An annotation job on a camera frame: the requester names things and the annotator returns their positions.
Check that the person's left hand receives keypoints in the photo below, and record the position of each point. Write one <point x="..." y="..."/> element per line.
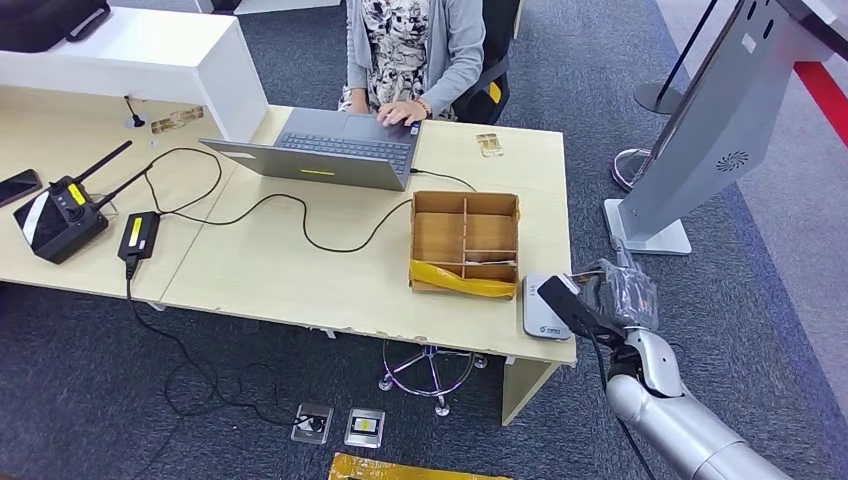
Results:
<point x="401" y="112"/>

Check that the person's right hand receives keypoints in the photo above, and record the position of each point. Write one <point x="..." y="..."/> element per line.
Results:
<point x="360" y="102"/>

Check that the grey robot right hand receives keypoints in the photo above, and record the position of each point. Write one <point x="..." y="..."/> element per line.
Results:
<point x="626" y="298"/>

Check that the divided cardboard box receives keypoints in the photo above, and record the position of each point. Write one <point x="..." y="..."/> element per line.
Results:
<point x="436" y="238"/>

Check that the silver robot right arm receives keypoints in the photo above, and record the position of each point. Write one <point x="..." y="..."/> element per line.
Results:
<point x="676" y="424"/>

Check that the grey card reader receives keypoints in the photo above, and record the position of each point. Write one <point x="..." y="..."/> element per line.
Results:
<point x="536" y="318"/>

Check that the person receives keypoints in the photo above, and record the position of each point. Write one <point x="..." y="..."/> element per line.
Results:
<point x="457" y="40"/>

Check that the gold patterned card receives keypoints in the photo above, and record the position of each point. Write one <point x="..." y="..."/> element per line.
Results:
<point x="165" y="124"/>
<point x="489" y="144"/>

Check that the grey laptop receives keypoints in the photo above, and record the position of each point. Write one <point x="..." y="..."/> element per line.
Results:
<point x="342" y="142"/>

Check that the chrome stanchion base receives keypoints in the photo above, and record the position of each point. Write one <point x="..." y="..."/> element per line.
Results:
<point x="623" y="175"/>

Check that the beige desk leg panel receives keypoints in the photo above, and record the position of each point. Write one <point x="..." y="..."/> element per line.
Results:
<point x="522" y="391"/>

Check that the yellow tape strip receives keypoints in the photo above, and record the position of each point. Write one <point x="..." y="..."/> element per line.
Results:
<point x="456" y="283"/>

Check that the white desk shelf riser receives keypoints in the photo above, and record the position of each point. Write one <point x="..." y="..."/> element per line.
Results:
<point x="164" y="60"/>

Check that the chrome stool base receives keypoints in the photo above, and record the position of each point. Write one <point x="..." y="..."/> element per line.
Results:
<point x="429" y="381"/>

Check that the grey kiosk stand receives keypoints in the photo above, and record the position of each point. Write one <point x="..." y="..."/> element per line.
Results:
<point x="725" y="99"/>

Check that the small black desk antenna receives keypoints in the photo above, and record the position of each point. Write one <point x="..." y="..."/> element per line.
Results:
<point x="136" y="120"/>

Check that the black laptop power adapter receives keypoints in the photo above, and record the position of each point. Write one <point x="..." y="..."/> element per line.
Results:
<point x="138" y="235"/>

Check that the yellow taped cardboard sheet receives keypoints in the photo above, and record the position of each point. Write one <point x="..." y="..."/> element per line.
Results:
<point x="397" y="470"/>

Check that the steel floor socket box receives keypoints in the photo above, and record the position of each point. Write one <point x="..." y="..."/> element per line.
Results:
<point x="311" y="422"/>
<point x="364" y="428"/>

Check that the black remote controller with antennas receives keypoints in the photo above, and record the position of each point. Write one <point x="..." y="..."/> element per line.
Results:
<point x="61" y="225"/>

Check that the black bag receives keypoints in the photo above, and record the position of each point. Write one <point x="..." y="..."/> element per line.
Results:
<point x="38" y="23"/>

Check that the black smartphone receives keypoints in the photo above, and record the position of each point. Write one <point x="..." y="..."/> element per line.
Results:
<point x="18" y="187"/>

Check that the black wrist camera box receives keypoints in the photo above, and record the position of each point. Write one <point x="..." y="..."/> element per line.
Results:
<point x="570" y="305"/>

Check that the black stanchion post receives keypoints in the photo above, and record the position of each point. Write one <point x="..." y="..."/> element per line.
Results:
<point x="654" y="99"/>

